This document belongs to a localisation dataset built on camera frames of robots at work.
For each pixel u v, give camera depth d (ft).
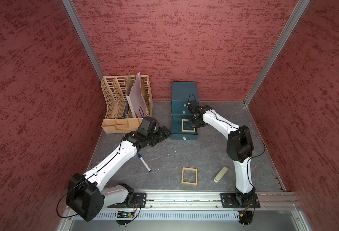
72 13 2.38
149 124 1.96
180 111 3.31
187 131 3.11
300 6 2.33
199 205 2.41
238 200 2.15
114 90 3.33
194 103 2.54
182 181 2.60
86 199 1.26
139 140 1.80
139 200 2.43
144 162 2.85
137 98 3.02
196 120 2.31
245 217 2.21
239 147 1.77
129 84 3.11
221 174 2.67
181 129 3.10
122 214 2.37
